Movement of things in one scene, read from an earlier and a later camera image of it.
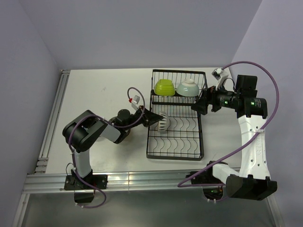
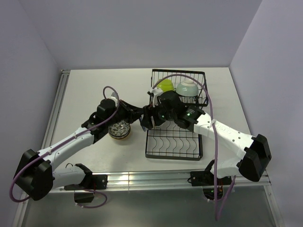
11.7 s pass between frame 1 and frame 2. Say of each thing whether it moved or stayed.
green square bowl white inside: stayed
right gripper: moved
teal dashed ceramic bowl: stayed
